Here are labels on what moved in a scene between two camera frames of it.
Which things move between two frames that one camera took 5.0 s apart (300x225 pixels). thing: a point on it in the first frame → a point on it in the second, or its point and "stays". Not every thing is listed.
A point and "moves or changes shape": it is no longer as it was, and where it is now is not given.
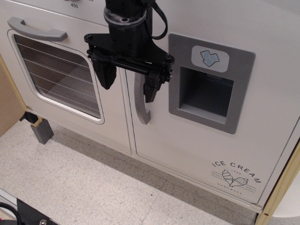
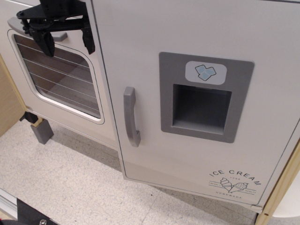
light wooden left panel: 12,106 stays
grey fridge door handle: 145,114 → 129,101
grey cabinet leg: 42,131 stays
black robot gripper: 132,47 → 40,20
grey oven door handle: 18,25 stays
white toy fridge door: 227,116 moves or changes shape
